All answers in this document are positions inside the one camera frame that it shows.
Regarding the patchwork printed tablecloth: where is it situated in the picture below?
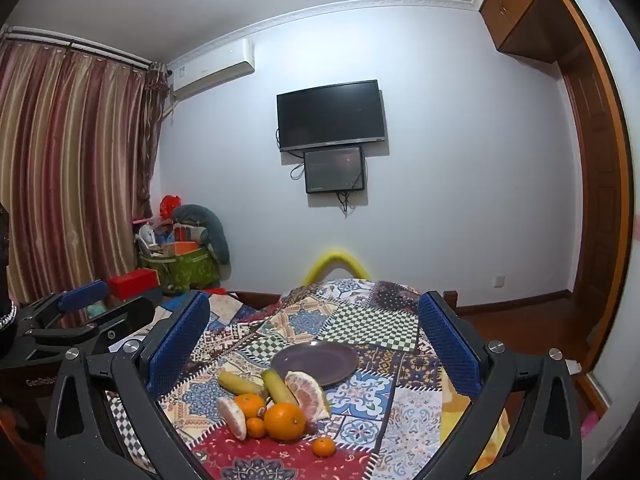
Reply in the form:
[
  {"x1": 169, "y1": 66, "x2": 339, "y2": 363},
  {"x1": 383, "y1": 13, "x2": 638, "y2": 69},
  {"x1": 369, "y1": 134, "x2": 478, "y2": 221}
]
[{"x1": 105, "y1": 277, "x2": 511, "y2": 480}]

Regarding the curtain rod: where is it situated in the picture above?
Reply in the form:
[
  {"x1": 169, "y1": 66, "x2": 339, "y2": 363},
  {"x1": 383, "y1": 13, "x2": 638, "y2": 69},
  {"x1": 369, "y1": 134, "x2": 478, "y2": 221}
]
[{"x1": 0, "y1": 25, "x2": 152, "y2": 68}]

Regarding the wooden door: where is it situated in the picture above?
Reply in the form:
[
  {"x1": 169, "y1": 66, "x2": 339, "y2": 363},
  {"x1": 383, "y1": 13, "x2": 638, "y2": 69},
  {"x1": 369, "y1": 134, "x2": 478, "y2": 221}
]
[{"x1": 547, "y1": 0, "x2": 636, "y2": 416}]

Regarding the wooden overhead cabinet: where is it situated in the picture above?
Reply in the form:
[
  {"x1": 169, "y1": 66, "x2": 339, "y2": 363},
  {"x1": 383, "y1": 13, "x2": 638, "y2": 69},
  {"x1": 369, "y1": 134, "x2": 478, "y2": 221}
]
[{"x1": 479, "y1": 0, "x2": 576, "y2": 63}]

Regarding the dark wooden frame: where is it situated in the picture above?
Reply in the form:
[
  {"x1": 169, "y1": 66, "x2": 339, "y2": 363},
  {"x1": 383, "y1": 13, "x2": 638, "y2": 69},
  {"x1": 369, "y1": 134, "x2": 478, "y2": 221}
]
[{"x1": 227, "y1": 289, "x2": 283, "y2": 307}]

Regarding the black wall television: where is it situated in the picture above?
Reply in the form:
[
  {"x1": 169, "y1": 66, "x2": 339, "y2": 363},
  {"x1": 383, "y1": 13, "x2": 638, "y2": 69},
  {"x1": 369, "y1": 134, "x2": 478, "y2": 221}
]
[{"x1": 276, "y1": 80, "x2": 386, "y2": 152}]

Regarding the green storage box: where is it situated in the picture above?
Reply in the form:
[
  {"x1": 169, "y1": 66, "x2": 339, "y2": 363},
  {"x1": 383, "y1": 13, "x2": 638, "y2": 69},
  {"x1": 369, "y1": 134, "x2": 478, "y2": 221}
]
[{"x1": 140, "y1": 250, "x2": 221, "y2": 296}]

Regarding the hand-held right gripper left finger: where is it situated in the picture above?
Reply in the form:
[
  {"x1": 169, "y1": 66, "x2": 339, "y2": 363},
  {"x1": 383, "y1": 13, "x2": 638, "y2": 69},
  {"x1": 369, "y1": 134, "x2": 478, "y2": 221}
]
[{"x1": 44, "y1": 290, "x2": 213, "y2": 480}]

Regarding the striped red curtain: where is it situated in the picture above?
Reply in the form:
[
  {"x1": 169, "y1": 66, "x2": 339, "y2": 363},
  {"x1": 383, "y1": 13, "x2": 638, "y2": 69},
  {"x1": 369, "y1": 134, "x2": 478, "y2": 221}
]
[{"x1": 0, "y1": 40, "x2": 168, "y2": 306}]

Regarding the large orange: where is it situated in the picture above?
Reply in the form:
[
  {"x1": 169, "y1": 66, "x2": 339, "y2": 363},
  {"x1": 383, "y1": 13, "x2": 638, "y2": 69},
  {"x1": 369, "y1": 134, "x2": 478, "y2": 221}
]
[
  {"x1": 263, "y1": 402, "x2": 307, "y2": 442},
  {"x1": 234, "y1": 393, "x2": 267, "y2": 420}
]

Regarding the small pomelo segment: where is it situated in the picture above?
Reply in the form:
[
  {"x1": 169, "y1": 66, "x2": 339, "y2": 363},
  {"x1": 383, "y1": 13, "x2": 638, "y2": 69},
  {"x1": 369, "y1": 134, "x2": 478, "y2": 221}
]
[{"x1": 216, "y1": 397, "x2": 248, "y2": 442}]

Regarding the small black wall monitor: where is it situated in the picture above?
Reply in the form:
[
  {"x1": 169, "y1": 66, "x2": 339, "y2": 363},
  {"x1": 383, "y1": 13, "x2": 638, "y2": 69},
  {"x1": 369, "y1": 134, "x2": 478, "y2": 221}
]
[{"x1": 304, "y1": 146, "x2": 366, "y2": 195}]

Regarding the red box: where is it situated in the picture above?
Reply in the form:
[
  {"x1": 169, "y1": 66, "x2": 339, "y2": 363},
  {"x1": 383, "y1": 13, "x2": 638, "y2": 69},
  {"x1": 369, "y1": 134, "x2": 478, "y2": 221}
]
[{"x1": 109, "y1": 269, "x2": 161, "y2": 300}]

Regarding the large pomelo segment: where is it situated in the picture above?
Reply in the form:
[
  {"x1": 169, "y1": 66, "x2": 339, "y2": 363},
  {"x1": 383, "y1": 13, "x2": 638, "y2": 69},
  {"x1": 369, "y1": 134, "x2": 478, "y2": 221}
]
[{"x1": 285, "y1": 371, "x2": 332, "y2": 423}]

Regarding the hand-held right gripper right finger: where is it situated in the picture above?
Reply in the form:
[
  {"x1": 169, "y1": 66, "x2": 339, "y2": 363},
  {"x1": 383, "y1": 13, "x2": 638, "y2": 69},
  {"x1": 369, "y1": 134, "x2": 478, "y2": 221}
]
[{"x1": 419, "y1": 290, "x2": 585, "y2": 480}]

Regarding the white air conditioner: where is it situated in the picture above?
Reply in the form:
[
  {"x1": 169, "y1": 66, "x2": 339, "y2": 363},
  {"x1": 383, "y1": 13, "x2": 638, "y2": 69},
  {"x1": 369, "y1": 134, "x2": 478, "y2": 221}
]
[{"x1": 171, "y1": 38, "x2": 256, "y2": 101}]

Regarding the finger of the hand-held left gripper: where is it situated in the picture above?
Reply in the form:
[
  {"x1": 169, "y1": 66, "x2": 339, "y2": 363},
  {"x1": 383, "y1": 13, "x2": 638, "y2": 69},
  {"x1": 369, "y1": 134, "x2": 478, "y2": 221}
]
[
  {"x1": 20, "y1": 296, "x2": 157, "y2": 362},
  {"x1": 17, "y1": 280, "x2": 110, "y2": 341}
]

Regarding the dark purple plate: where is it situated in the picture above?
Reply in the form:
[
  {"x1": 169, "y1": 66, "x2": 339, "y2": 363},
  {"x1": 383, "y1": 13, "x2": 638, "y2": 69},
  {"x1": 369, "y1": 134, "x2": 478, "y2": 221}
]
[{"x1": 270, "y1": 341, "x2": 360, "y2": 388}]

